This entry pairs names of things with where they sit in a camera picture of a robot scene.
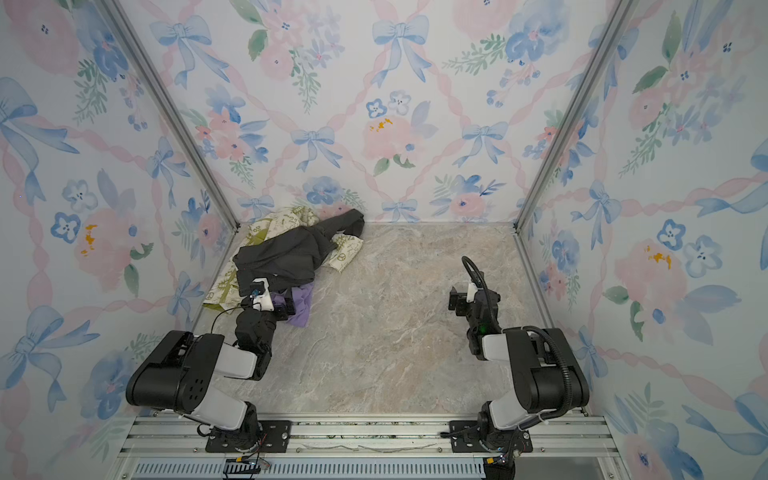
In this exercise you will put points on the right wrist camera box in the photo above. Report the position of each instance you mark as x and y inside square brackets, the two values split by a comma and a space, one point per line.
[472, 290]

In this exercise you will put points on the black cloth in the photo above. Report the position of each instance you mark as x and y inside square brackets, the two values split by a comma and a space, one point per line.
[291, 258]

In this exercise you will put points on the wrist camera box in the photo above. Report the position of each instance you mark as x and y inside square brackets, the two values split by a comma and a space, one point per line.
[472, 290]
[259, 289]

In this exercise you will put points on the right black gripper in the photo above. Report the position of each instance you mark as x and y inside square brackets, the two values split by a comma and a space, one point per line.
[458, 300]

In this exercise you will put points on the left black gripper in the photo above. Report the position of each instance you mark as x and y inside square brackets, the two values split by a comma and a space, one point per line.
[279, 306]

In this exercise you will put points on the right aluminium corner post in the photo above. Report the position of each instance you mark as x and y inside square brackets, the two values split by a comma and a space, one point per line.
[615, 27]

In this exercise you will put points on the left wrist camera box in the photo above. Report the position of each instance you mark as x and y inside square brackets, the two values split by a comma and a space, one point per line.
[259, 289]

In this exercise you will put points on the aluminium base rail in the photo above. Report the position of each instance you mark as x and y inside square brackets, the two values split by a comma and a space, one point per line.
[396, 446]

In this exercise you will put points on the left aluminium corner post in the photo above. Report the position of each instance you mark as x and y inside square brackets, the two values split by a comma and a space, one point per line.
[127, 36]

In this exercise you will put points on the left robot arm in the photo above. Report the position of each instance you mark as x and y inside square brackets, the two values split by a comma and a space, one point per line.
[177, 376]

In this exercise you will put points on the aluminium corner post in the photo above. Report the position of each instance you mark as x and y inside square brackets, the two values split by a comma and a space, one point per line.
[615, 27]
[127, 36]

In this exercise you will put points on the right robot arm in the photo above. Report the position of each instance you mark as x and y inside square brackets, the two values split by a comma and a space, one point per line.
[547, 380]

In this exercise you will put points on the purple cloth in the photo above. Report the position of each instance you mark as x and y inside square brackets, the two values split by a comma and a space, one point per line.
[302, 297]

